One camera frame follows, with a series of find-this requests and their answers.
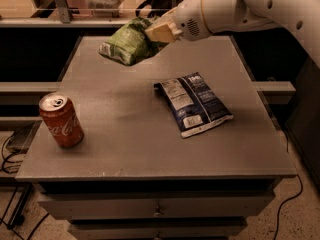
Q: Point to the blue chip bag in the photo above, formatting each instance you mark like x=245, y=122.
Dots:
x=193, y=104

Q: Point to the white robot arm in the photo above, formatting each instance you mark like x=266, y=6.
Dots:
x=299, y=17

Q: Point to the clear plastic container background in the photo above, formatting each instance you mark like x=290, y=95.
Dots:
x=105, y=8

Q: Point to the red coca-cola can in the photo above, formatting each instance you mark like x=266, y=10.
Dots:
x=58, y=113

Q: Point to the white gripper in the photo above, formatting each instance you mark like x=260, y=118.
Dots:
x=188, y=20

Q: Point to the grey drawer cabinet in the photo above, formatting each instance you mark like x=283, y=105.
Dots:
x=134, y=177

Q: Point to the green jalapeno chip bag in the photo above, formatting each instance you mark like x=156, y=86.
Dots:
x=130, y=45

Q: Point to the grey metal shelf rail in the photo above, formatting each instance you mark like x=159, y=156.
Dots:
x=60, y=14

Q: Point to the black bag background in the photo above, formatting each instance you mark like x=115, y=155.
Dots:
x=158, y=7

